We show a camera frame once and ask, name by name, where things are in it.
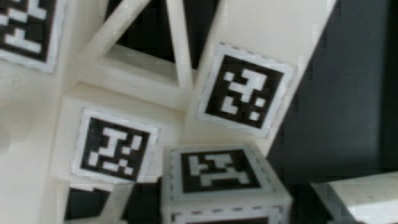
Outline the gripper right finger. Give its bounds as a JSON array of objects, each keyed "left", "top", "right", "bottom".
[{"left": 290, "top": 184, "right": 331, "bottom": 224}]

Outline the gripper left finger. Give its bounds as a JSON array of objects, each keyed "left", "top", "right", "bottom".
[{"left": 63, "top": 181, "right": 163, "bottom": 224}]

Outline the white tagged cube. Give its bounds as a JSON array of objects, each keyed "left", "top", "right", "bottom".
[{"left": 161, "top": 145, "right": 294, "bottom": 224}]

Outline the white chair back piece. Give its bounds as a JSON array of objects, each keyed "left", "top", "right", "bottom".
[{"left": 0, "top": 0, "right": 338, "bottom": 224}]

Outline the white chair seat piece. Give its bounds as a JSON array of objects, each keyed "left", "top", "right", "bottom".
[{"left": 52, "top": 83, "right": 184, "bottom": 224}]

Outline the white U-shaped frame fence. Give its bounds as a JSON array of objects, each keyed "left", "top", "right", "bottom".
[{"left": 312, "top": 171, "right": 398, "bottom": 224}]

